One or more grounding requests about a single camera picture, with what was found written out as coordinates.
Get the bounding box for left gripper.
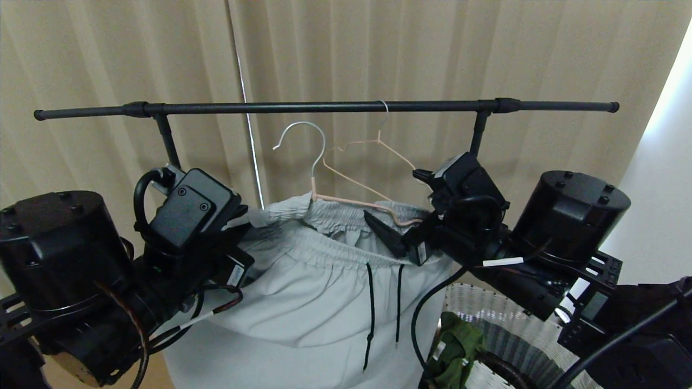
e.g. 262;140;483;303
132;227;256;326

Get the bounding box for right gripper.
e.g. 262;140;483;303
403;212;512;266

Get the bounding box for green garment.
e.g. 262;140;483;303
427;312;487;389

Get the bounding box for pink clothes hanger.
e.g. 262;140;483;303
323;100;429;205
272;121;425;227

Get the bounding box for pale grey shorts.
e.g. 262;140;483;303
162;192;461;389

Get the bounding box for white laundry basket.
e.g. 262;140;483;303
432;283;591;389

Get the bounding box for black clothes rack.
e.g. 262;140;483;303
34;98;620;171

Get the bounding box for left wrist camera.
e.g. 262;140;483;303
147;167;243;261

